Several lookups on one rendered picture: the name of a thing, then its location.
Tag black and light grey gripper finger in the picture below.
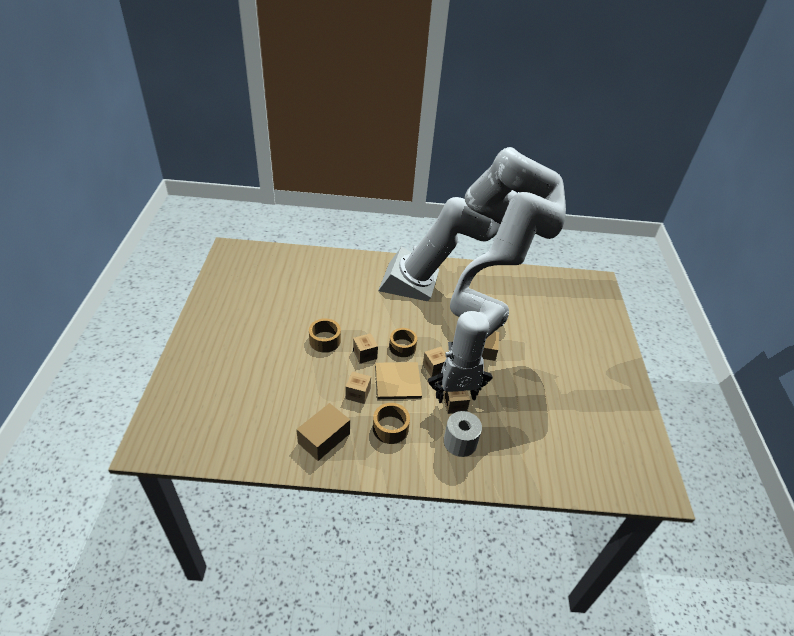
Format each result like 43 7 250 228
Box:
470 371 493 400
428 372 444 403

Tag tan wooden ring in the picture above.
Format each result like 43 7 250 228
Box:
309 319 341 353
389 328 417 357

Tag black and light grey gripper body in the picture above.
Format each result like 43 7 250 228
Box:
441 357 484 392

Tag grey cylinder with center hole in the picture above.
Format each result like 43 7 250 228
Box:
444 411 482 457

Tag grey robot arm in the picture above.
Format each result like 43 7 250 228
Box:
399 147 566 368

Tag tan roll of packing tape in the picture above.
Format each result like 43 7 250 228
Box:
373 403 410 444

